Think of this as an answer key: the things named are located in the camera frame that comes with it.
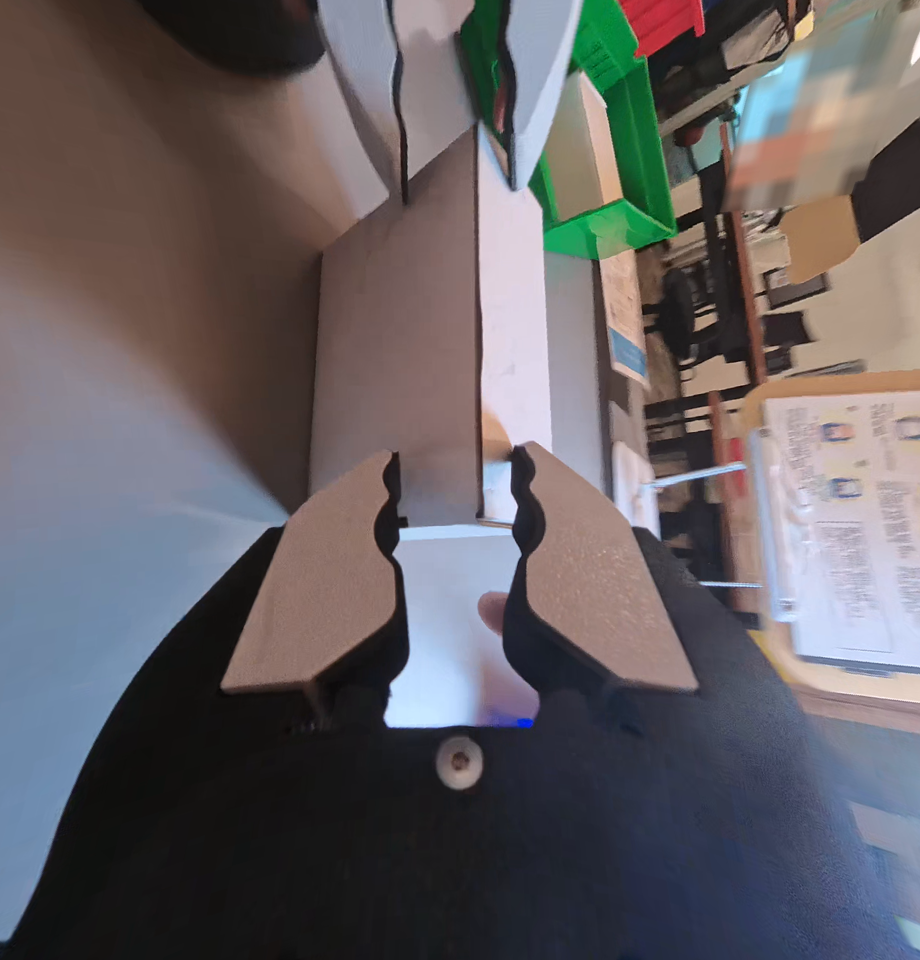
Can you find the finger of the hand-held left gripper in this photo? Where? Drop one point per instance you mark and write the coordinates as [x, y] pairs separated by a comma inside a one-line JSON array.
[[546, 67], [358, 67]]

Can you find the white cardboard mailer box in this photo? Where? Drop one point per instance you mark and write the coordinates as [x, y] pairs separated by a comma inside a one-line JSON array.
[[583, 157], [400, 337]]

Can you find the green plastic bin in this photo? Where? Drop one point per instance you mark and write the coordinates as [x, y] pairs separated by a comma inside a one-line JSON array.
[[636, 142]]

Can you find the printed paper sheet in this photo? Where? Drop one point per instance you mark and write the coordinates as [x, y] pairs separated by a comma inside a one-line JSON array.
[[625, 315]]

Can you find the person's right hand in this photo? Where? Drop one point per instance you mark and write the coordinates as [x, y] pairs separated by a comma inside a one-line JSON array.
[[494, 611]]

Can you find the white clipboard stand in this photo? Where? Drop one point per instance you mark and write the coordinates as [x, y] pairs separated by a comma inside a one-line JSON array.
[[805, 386]]

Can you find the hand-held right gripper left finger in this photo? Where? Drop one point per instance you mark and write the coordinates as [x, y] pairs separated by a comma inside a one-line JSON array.
[[317, 592]]

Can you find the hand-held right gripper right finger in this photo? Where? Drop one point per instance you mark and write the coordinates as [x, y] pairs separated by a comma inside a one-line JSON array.
[[602, 600]]

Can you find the red plastic bin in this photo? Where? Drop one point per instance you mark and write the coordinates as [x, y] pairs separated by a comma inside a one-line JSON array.
[[666, 19]]

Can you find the black office chair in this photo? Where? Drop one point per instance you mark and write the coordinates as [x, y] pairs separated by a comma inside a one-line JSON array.
[[681, 315]]

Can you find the printed instruction sheet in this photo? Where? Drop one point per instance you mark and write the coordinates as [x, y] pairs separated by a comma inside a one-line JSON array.
[[865, 540]]

